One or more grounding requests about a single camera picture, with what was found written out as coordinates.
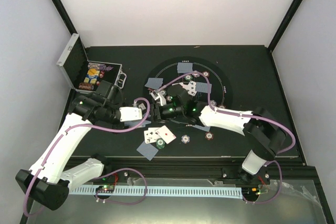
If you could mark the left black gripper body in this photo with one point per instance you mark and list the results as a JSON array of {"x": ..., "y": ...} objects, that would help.
[{"x": 119, "y": 126}]

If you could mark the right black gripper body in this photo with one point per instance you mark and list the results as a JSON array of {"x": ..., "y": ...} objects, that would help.
[{"x": 164, "y": 115}]

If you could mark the face-up black pips card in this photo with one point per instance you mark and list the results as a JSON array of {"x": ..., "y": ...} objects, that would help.
[{"x": 191, "y": 88}]

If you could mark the blue playing card deck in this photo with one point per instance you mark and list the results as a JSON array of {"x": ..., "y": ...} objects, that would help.
[{"x": 134, "y": 123}]

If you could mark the blue card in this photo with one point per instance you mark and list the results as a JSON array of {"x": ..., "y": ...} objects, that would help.
[
  {"x": 203, "y": 128},
  {"x": 154, "y": 83},
  {"x": 203, "y": 87},
  {"x": 184, "y": 67},
  {"x": 147, "y": 150}
]

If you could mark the blue chips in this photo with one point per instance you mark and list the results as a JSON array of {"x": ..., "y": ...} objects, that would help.
[
  {"x": 195, "y": 74},
  {"x": 213, "y": 103}
]

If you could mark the blue white poker chip stack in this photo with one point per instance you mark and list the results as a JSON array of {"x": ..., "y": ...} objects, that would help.
[{"x": 185, "y": 139}]

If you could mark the face-up red ace card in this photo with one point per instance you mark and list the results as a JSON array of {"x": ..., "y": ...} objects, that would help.
[{"x": 165, "y": 134}]

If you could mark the orange black poker chip stack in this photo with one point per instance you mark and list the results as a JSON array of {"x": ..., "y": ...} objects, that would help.
[{"x": 209, "y": 136}]

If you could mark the orange chips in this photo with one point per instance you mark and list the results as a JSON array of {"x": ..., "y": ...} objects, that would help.
[
  {"x": 206, "y": 73},
  {"x": 221, "y": 107}
]

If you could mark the face-up clubs card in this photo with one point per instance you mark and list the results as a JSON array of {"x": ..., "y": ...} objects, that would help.
[
  {"x": 152, "y": 134},
  {"x": 146, "y": 137}
]

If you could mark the green poker chip stack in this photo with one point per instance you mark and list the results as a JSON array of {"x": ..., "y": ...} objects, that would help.
[{"x": 160, "y": 144}]

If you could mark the face-up red pips card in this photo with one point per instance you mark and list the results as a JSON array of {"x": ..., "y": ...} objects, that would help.
[{"x": 185, "y": 86}]

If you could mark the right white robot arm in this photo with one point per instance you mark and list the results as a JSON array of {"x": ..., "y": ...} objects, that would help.
[{"x": 266, "y": 138}]

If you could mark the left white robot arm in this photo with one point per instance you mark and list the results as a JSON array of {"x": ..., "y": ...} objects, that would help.
[{"x": 46, "y": 182}]

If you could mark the round black poker mat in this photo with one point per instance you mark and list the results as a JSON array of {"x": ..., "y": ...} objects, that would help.
[{"x": 221, "y": 87}]

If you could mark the brown chip row in case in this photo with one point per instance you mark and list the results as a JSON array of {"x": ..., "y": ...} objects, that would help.
[{"x": 86, "y": 86}]

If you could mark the yellow blue card box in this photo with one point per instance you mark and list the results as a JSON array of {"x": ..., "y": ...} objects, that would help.
[{"x": 92, "y": 76}]

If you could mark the aluminium poker case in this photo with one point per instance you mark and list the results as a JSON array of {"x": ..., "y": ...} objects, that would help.
[{"x": 73, "y": 63}]

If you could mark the purple chip row in case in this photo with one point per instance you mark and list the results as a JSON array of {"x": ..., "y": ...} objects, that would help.
[{"x": 99, "y": 66}]

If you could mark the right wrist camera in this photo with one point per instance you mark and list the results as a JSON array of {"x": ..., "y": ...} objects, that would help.
[{"x": 179, "y": 96}]

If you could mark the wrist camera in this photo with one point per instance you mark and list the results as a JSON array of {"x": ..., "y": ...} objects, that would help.
[
  {"x": 179, "y": 96},
  {"x": 128, "y": 113}
]

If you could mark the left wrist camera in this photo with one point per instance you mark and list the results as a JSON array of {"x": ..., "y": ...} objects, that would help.
[{"x": 128, "y": 113}]

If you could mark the white slotted cable duct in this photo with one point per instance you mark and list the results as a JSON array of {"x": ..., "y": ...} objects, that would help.
[{"x": 159, "y": 191}]

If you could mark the black aluminium rail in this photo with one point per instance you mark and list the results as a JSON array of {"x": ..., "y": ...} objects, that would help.
[{"x": 228, "y": 171}]

